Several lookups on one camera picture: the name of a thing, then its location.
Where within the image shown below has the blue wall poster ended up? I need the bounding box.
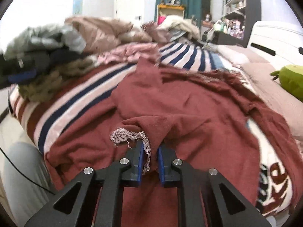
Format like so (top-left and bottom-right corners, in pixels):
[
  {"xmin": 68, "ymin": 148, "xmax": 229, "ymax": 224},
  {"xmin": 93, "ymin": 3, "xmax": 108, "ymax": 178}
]
[{"xmin": 72, "ymin": 0, "xmax": 83, "ymax": 15}]

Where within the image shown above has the dark shelving unit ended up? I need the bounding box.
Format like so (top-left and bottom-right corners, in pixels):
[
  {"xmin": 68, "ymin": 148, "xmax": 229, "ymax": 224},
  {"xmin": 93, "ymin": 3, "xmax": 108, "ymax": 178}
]
[{"xmin": 211, "ymin": 0, "xmax": 261, "ymax": 47}]

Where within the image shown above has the grey clothes pile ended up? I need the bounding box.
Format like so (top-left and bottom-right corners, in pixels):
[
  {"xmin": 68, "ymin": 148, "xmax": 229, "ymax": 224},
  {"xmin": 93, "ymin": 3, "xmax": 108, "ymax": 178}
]
[{"xmin": 1, "ymin": 24, "xmax": 97, "ymax": 103}]

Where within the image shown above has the white bed headboard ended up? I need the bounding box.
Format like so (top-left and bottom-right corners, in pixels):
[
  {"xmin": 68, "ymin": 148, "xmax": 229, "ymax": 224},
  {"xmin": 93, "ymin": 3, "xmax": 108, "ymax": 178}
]
[{"xmin": 247, "ymin": 21, "xmax": 302, "ymax": 70}]

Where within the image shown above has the light pink garment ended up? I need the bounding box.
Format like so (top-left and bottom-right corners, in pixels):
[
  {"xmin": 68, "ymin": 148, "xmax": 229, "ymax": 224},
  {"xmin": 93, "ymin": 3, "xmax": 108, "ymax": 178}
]
[{"xmin": 98, "ymin": 43, "xmax": 161, "ymax": 65}]

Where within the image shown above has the mauve satin bag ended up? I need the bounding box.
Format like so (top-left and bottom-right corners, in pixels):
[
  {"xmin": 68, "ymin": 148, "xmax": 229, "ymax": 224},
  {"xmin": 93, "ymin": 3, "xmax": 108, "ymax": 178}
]
[{"xmin": 141, "ymin": 22, "xmax": 172, "ymax": 43}]

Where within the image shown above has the white door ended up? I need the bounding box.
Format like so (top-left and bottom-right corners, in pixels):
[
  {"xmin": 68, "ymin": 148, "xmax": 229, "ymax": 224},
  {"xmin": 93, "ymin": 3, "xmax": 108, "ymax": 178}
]
[{"xmin": 113, "ymin": 0, "xmax": 156, "ymax": 27}]

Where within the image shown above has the brown pink duvet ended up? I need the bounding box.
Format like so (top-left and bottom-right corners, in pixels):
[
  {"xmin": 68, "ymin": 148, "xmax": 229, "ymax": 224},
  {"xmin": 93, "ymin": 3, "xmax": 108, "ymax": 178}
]
[{"xmin": 65, "ymin": 16, "xmax": 152, "ymax": 54}]

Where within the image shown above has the yellow wooden cabinet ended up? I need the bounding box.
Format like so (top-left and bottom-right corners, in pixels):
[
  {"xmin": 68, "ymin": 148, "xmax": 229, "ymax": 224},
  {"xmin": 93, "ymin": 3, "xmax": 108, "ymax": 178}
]
[{"xmin": 156, "ymin": 4, "xmax": 185, "ymax": 19}]

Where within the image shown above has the cream blanket pile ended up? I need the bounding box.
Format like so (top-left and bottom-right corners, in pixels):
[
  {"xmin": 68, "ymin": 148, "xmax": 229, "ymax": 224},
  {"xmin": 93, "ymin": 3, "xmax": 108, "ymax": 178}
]
[{"xmin": 158, "ymin": 15, "xmax": 201, "ymax": 40}]

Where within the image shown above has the pink ribbed pillow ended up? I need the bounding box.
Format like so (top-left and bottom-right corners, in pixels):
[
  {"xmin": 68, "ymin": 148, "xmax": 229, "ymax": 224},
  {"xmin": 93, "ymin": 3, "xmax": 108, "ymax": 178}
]
[{"xmin": 217, "ymin": 45, "xmax": 302, "ymax": 142}]

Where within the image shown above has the green plush toy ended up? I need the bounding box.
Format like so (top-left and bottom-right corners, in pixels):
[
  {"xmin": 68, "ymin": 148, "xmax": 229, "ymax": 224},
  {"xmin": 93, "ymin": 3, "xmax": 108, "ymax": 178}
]
[{"xmin": 270, "ymin": 65, "xmax": 303, "ymax": 101}]

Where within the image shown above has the striped fleece blanket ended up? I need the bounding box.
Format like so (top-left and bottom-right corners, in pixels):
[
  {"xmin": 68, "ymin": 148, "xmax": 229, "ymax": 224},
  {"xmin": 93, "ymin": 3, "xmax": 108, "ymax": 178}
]
[{"xmin": 9, "ymin": 41, "xmax": 303, "ymax": 218}]

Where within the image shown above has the dark red garment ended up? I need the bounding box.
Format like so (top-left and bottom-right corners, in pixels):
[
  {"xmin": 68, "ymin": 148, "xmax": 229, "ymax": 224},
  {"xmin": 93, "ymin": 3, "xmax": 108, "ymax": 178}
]
[{"xmin": 45, "ymin": 56, "xmax": 303, "ymax": 227}]

